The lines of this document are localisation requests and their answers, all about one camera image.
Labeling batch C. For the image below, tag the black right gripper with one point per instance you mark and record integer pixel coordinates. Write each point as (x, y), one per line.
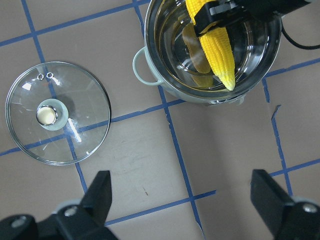
(221, 14)

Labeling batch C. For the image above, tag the yellow corn cob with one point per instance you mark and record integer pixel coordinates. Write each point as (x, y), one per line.
(211, 52)

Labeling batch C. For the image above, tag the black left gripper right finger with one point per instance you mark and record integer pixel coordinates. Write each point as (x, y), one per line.
(286, 217)

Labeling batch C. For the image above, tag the glass pot lid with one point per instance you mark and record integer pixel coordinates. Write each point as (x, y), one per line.
(58, 113)

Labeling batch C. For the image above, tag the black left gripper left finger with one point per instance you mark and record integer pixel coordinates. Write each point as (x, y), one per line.
(86, 220)

